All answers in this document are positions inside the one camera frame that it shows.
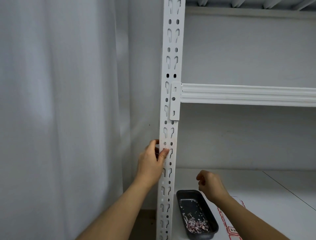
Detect person's left hand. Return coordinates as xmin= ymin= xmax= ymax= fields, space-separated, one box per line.
xmin=136 ymin=139 xmax=170 ymax=185

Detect person's right hand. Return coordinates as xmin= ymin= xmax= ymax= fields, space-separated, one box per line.
xmin=196 ymin=170 xmax=231 ymax=203

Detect white perforated shelf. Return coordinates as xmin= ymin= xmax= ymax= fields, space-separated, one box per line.
xmin=156 ymin=0 xmax=186 ymax=240

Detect person's right forearm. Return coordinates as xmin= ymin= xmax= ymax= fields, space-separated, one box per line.
xmin=213 ymin=195 xmax=291 ymax=240

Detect person's left forearm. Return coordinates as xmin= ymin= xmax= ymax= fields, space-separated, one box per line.
xmin=76 ymin=174 xmax=159 ymax=240

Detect dark grey metal tray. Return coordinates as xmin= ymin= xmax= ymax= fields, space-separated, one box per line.
xmin=176 ymin=190 xmax=219 ymax=240

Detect pile of red white scraps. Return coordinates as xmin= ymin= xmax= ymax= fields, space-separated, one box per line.
xmin=182 ymin=212 xmax=208 ymax=233

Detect white paper with red lines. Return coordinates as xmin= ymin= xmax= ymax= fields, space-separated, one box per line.
xmin=217 ymin=196 xmax=246 ymax=240

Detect white shelf board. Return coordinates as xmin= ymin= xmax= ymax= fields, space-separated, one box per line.
xmin=173 ymin=169 xmax=316 ymax=240

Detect white ribbed shelf beam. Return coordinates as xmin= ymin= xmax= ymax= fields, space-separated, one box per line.
xmin=170 ymin=82 xmax=316 ymax=121

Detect white curtain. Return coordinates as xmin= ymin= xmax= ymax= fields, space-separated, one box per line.
xmin=0 ymin=0 xmax=132 ymax=240

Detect white shelf deck underside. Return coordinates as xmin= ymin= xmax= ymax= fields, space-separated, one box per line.
xmin=185 ymin=0 xmax=316 ymax=18

